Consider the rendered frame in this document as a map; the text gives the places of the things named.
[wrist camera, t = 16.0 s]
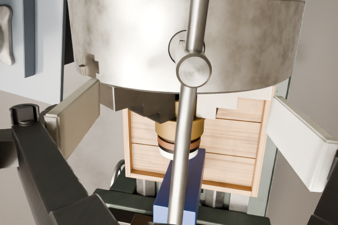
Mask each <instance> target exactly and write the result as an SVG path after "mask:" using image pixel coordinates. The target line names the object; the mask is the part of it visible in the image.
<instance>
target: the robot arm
mask: <svg viewBox="0 0 338 225"><path fill-rule="evenodd" d="M12 17H13V10H12V8H11V7H9V6H0V62H1V63H3V64H4V65H6V66H11V65H14V63H15V59H14V56H13V43H12ZM9 113H10V121H11V128H10V129H0V170H1V169H4V168H14V167H16V168H17V173H18V175H19V178H20V181H21V184H22V187H23V190H24V193H25V196H26V198H27V201H28V204H29V207H30V210H31V213H32V216H33V219H34V221H35V224H36V225H120V224H119V223H118V221H117V220H116V218H115V217H114V216H113V214H112V213H111V211H110V210H109V209H108V207H107V206H106V204H105V203H104V201H103V200H102V199H101V197H100V196H99V195H98V194H93V195H89V193H88V192H87V190H86V189H85V187H84V186H83V184H82V183H81V181H80V180H79V178H78V177H77V175H76V174H75V172H74V171H73V169H72V168H71V166H70V165H69V163H68V162H67V160H68V158H69V157H70V155H71V154H72V153H73V151H74V150H75V149H76V147H77V146H78V144H79V143H80V142H81V140H82V139H83V138H84V136H85V135H86V133H87V132H88V131H89V129H90V128H91V127H92V125H93V124H94V122H95V121H96V120H97V118H98V117H99V116H100V80H99V79H98V78H91V79H90V80H88V81H87V82H86V83H84V84H83V85H82V86H81V87H79V88H78V89H77V90H76V91H74V92H73V93H72V94H71V95H69V96H68V97H67V98H66V99H64V100H63V101H62V102H61V103H59V104H54V105H51V106H49V107H47V108H46V109H45V110H43V111H42V112H40V110H39V106H38V105H37V104H33V103H23V104H18V105H15V106H12V107H11V108H9ZM265 131H266V133H267V134H268V135H269V137H270V138H271V139H272V141H273V142H274V143H275V145H276V146H277V147H278V149H279V150H280V151H281V153H282V154H283V155H284V157H285V158H286V159H287V161H288V162H289V164H290V165H291V166H292V168H293V169H294V170H295V172H296V173H297V174H298V176H299V177H300V178H301V180H302V181H303V182H304V184H305V185H306V186H307V188H308V189H309V190H310V191H314V192H322V191H323V189H324V186H325V184H326V181H328V182H327V185H326V187H325V189H324V191H323V193H322V196H321V198H320V200H319V202H318V204H317V207H316V209H315V211H314V213H312V215H311V217H310V219H309V221H308V223H307V225H338V141H337V140H336V139H335V138H334V137H332V136H331V135H330V134H329V133H328V132H326V131H325V130H324V129H323V128H321V127H320V126H319V125H318V124H316V123H315V122H314V121H313V120H311V119H310V118H309V117H308V116H306V115H305V114H304V113H303V112H301V111H300V110H299V109H298V108H296V107H295V106H294V105H293V104H291V103H290V102H289V101H287V100H286V99H285V98H284V97H282V96H278V95H275V96H273V99H272V103H271V107H270V111H269V115H268V119H267V124H266V128H265Z"/></svg>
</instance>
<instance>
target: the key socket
mask: <svg viewBox="0 0 338 225"><path fill-rule="evenodd" d="M186 32H187V30H181V31H179V32H177V33H175V34H174V35H173V36H172V38H171V39H170V43H169V47H168V50H169V54H170V56H171V58H172V59H173V61H174V62H176V61H175V51H176V48H177V46H178V45H179V42H180V40H183V41H185V40H186ZM203 52H204V44H203Z"/></svg>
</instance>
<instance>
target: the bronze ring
mask: <svg viewBox="0 0 338 225"><path fill-rule="evenodd" d="M179 96H180V94H175V118H174V119H173V120H170V121H168V122H165V123H163V124H159V123H157V122H155V132H156V133H157V141H158V146H159V147H160V148H161V149H162V150H163V151H165V152H167V153H170V154H174V144H175V133H176V123H177V114H178V105H179ZM196 112H197V95H196V102H195V110H194V117H193V125H192V134H191V144H190V153H193V152H195V151H197V150H198V149H199V147H200V143H201V136H202V134H203V132H204V121H205V119H206V118H199V117H197V116H196Z"/></svg>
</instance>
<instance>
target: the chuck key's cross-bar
mask: <svg viewBox="0 0 338 225"><path fill-rule="evenodd" d="M208 6H209V0H190V5H189V14H188V23H187V32H186V41H185V50H199V51H201V52H202V51H203V43H204V36H205V29H206V21H207V14H208ZM196 95H197V88H188V87H185V86H183V85H182V84H181V87H180V96H179V105H178V114H177V123H176V133H175V144H174V155H173V165H172V176H171V186H170V197H169V203H168V214H167V223H170V224H176V225H182V224H183V214H184V204H185V194H186V184H187V174H188V164H189V154H190V144H191V134H192V125H193V117H194V110H195V102H196Z"/></svg>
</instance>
